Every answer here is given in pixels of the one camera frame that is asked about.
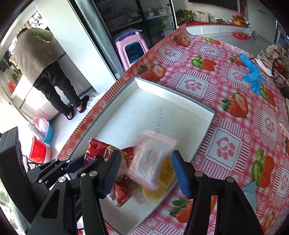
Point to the flower gift basket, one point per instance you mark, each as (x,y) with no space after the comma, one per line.
(239,21)

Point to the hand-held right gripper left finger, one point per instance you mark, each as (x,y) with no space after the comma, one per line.
(110,176)

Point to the white floor cloth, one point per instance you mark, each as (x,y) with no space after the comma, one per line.
(93,99)

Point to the white paper sheet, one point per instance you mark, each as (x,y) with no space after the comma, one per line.
(264,64)

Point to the flat red box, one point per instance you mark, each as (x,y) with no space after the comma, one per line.
(241,35)

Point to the small red candy packet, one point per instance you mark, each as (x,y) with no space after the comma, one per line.
(122,192)

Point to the red plastic basin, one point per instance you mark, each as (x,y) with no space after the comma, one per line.
(37,153)

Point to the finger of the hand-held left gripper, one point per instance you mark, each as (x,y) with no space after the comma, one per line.
(75,165)
(45,180)

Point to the small red bucket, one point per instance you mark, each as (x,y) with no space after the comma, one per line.
(11,86)

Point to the blue plastic basin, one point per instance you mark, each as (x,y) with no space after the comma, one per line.
(48,135)

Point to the glass door cabinet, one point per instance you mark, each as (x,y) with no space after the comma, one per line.
(135,18)

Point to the yellow rice cracker packet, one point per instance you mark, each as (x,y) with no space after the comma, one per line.
(166,180)

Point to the white television stand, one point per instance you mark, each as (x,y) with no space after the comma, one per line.
(214,29)

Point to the pink clear snack packet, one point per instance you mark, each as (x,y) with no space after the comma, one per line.
(149,162)

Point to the pink plastic stool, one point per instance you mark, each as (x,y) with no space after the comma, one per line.
(122,48)

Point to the white shallow tray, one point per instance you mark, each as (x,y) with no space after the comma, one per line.
(135,126)

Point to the blue rubber glove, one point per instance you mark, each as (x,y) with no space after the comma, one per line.
(247,63)
(255,81)

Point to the green potted plant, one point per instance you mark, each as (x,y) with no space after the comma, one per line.
(184,14)

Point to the pink plastic basin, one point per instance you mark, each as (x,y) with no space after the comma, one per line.
(40,125)

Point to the strawberry print tablecloth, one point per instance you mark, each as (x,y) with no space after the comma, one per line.
(237,126)

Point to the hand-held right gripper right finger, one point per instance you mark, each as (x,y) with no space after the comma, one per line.
(180,176)

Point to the light blue snack packet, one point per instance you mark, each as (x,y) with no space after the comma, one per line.
(251,193)

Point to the red snack packet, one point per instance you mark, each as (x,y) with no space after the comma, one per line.
(97,148)

